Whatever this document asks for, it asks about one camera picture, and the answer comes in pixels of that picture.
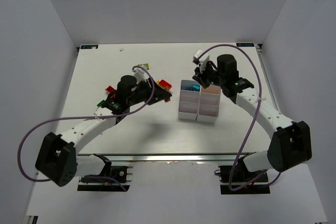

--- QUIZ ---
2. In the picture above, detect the red lego brick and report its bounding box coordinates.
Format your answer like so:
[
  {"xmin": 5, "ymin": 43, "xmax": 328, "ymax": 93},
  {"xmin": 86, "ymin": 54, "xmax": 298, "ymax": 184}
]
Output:
[{"xmin": 158, "ymin": 80, "xmax": 172, "ymax": 91}]

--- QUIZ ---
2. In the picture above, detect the teal curved lego brick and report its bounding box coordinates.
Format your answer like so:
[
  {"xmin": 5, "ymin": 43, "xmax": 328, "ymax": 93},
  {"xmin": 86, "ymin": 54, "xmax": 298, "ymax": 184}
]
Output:
[{"xmin": 191, "ymin": 85, "xmax": 200, "ymax": 92}]

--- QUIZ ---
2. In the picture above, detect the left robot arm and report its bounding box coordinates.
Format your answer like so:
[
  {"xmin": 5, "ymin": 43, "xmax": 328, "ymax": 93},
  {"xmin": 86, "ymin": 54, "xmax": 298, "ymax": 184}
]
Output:
[{"xmin": 35, "ymin": 75, "xmax": 172, "ymax": 187}]

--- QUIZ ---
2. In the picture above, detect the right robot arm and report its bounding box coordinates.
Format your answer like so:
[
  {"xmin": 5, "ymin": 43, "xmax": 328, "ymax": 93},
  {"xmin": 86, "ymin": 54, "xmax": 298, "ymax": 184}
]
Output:
[{"xmin": 193, "ymin": 54, "xmax": 312, "ymax": 179}]

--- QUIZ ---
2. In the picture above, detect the red arch lego piece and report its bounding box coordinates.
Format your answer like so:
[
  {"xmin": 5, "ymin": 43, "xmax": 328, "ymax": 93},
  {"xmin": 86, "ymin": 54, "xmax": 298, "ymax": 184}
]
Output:
[{"xmin": 105, "ymin": 86, "xmax": 115, "ymax": 94}]

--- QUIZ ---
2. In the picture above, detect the dark green lego brick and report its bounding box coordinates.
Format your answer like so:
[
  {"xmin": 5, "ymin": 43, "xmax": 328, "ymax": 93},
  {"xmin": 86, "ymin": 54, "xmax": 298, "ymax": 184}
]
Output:
[{"xmin": 97, "ymin": 100, "xmax": 105, "ymax": 107}]

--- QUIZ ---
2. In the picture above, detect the lime green lego brick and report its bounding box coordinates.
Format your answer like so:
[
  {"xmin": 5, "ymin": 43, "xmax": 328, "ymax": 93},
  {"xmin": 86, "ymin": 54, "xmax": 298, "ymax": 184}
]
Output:
[{"xmin": 139, "ymin": 63, "xmax": 150, "ymax": 70}]

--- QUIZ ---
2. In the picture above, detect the right white divided container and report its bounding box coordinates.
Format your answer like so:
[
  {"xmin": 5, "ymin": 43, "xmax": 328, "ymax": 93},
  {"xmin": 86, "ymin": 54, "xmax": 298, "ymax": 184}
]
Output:
[{"xmin": 196, "ymin": 84, "xmax": 221, "ymax": 123}]

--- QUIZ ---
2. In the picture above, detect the left blue corner label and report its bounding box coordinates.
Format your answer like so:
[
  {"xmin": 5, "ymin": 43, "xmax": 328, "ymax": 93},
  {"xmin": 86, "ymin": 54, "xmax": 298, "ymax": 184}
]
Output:
[{"xmin": 80, "ymin": 45, "xmax": 99, "ymax": 50}]

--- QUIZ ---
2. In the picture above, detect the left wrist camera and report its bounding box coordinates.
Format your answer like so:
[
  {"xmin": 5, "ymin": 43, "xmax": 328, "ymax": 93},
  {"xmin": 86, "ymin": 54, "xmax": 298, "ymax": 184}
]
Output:
[{"xmin": 132, "ymin": 66, "xmax": 146, "ymax": 83}]

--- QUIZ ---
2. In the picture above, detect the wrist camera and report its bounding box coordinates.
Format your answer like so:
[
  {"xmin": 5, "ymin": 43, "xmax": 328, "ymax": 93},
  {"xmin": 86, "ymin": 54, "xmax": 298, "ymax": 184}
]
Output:
[
  {"xmin": 193, "ymin": 49, "xmax": 209, "ymax": 73},
  {"xmin": 132, "ymin": 66, "xmax": 146, "ymax": 83}
]

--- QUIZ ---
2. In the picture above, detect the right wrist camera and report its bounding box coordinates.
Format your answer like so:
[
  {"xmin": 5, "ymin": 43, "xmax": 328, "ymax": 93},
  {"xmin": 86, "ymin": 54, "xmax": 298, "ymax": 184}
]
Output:
[{"xmin": 193, "ymin": 49, "xmax": 209, "ymax": 73}]

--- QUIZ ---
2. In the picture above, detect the aluminium rail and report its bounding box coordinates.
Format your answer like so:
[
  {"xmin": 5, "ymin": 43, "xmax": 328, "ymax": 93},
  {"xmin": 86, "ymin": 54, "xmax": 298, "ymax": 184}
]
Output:
[{"xmin": 76, "ymin": 153, "xmax": 253, "ymax": 167}]

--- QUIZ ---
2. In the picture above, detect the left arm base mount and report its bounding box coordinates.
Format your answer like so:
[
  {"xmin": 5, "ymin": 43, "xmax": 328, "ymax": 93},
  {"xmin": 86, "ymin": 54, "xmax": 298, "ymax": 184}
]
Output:
[{"xmin": 76, "ymin": 155, "xmax": 133, "ymax": 192}]

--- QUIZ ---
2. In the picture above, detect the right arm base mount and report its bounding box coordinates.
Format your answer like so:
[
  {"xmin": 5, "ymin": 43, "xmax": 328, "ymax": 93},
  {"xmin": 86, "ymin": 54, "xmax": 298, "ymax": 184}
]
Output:
[{"xmin": 214, "ymin": 165, "xmax": 270, "ymax": 195}]

